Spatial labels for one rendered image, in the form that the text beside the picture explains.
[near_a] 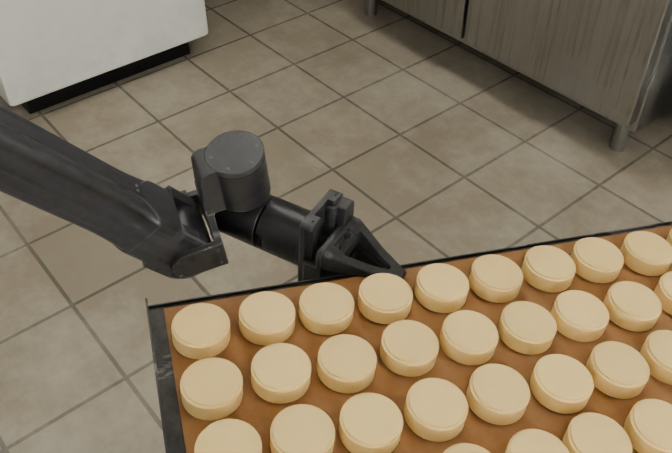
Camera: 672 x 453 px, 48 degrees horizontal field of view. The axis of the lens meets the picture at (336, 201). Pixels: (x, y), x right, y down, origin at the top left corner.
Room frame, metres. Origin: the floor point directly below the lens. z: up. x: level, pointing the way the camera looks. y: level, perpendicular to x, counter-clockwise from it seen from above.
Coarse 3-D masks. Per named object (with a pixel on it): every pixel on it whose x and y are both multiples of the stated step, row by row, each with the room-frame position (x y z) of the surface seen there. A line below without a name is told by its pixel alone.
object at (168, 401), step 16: (656, 224) 0.60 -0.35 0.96; (560, 240) 0.56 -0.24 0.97; (576, 240) 0.57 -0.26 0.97; (464, 256) 0.53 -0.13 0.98; (480, 256) 0.53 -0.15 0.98; (256, 288) 0.47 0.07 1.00; (272, 288) 0.48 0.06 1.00; (160, 304) 0.45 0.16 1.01; (176, 304) 0.45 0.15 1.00; (160, 320) 0.43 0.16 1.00; (160, 336) 0.41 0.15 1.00; (160, 352) 0.39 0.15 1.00; (160, 368) 0.38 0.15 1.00; (160, 384) 0.36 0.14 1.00; (160, 400) 0.34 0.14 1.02; (176, 400) 0.35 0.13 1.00; (176, 416) 0.33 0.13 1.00; (176, 432) 0.32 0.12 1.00; (176, 448) 0.30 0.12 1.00
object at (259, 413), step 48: (288, 288) 0.48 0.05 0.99; (528, 288) 0.49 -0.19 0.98; (576, 288) 0.49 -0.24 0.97; (240, 336) 0.42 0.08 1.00; (624, 336) 0.44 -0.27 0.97; (384, 384) 0.37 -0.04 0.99; (528, 384) 0.38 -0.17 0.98; (192, 432) 0.32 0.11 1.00; (336, 432) 0.32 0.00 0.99; (480, 432) 0.33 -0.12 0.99
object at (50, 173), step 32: (0, 128) 0.47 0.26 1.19; (32, 128) 0.50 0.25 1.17; (0, 160) 0.46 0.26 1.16; (32, 160) 0.47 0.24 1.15; (64, 160) 0.49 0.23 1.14; (96, 160) 0.53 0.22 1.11; (32, 192) 0.47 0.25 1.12; (64, 192) 0.48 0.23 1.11; (96, 192) 0.49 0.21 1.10; (128, 192) 0.52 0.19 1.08; (160, 192) 0.56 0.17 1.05; (96, 224) 0.49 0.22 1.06; (128, 224) 0.50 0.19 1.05; (160, 224) 0.51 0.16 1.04; (192, 224) 0.55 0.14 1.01; (160, 256) 0.51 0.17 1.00
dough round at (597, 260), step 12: (588, 240) 0.54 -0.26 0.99; (600, 240) 0.55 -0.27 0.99; (576, 252) 0.53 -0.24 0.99; (588, 252) 0.53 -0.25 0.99; (600, 252) 0.53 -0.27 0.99; (612, 252) 0.53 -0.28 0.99; (576, 264) 0.52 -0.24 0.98; (588, 264) 0.51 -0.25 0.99; (600, 264) 0.51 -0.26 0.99; (612, 264) 0.51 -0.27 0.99; (588, 276) 0.51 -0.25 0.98; (600, 276) 0.50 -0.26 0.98; (612, 276) 0.50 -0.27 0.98
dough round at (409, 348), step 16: (384, 336) 0.41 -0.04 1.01; (400, 336) 0.41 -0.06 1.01; (416, 336) 0.41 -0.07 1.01; (432, 336) 0.41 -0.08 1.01; (384, 352) 0.39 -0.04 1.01; (400, 352) 0.39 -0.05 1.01; (416, 352) 0.39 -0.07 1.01; (432, 352) 0.39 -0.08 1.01; (400, 368) 0.38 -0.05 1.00; (416, 368) 0.38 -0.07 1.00
